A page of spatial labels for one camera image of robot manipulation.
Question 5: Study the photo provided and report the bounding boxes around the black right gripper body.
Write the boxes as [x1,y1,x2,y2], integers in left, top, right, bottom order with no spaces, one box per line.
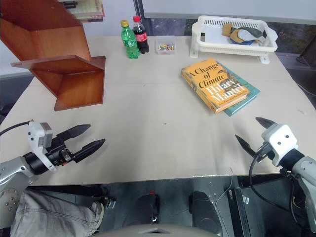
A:
[255,141,276,161]

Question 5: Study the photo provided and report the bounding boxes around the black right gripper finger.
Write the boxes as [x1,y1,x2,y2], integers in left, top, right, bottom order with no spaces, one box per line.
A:
[235,134,258,159]
[255,117,275,129]

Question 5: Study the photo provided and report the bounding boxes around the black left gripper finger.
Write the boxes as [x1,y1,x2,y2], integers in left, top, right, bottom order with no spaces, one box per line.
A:
[74,138,107,163]
[56,124,92,147]

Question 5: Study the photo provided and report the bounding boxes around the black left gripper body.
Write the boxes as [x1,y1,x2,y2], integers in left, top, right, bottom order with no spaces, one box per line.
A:
[44,134,76,167]

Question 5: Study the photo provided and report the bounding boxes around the teal hardcover book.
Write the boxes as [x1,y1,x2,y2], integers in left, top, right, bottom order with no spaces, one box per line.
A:
[217,61,261,118]

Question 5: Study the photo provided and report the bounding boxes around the wooden zigzag shelf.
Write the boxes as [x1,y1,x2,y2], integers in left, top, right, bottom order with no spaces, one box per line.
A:
[0,0,107,112]

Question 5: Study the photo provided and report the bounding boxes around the yellow book A Change of Climate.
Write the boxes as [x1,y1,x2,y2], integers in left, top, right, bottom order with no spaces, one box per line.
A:
[181,58,251,115]

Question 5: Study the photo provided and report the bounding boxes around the person's leg in grey trousers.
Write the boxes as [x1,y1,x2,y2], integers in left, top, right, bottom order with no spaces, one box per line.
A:
[9,189,97,237]

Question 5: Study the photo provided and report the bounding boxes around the grey sneaker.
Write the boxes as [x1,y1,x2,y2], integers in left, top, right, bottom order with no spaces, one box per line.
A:
[89,201,105,231]

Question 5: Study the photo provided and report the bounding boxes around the dark rounded shape with red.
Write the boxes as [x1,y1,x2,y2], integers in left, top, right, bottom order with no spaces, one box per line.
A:
[135,191,161,224]

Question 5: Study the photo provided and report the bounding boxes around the white plastic basket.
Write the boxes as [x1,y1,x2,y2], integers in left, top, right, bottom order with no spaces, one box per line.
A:
[189,15,278,66]

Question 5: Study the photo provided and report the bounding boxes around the pile of cloth gloves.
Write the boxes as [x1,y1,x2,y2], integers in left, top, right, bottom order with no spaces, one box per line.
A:
[221,23,268,46]

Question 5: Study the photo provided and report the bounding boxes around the green soda bottle yellow cap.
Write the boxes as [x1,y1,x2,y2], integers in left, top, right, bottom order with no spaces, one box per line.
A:
[120,19,141,60]

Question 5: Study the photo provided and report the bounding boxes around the cola bottle red cap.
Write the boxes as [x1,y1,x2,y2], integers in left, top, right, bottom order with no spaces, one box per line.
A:
[132,15,150,55]

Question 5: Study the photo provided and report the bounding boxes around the stacked books with pale covers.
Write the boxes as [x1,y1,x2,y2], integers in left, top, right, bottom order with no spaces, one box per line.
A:
[58,0,106,23]

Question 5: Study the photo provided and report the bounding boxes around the clear box of coloured pieces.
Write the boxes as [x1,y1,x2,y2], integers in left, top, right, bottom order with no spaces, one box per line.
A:
[154,36,177,56]

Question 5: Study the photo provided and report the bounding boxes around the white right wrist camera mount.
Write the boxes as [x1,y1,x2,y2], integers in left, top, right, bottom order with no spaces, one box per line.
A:
[261,123,299,167]

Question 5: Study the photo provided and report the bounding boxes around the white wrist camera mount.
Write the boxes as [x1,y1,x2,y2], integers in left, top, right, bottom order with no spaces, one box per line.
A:
[261,123,299,167]
[27,121,59,172]

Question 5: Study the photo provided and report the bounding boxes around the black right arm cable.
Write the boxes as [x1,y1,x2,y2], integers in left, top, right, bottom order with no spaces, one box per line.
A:
[248,145,306,224]

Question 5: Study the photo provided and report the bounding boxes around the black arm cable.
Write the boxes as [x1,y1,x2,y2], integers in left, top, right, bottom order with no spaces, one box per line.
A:
[248,145,306,224]
[0,119,35,137]

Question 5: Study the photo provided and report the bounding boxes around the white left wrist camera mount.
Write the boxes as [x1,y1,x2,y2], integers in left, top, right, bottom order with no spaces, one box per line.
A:
[27,121,59,172]

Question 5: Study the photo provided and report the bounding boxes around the thin white cable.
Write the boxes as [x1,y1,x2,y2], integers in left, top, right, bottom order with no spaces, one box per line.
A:
[214,175,234,208]

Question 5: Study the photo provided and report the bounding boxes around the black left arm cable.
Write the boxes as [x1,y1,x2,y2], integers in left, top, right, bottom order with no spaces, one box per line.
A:
[0,119,35,137]

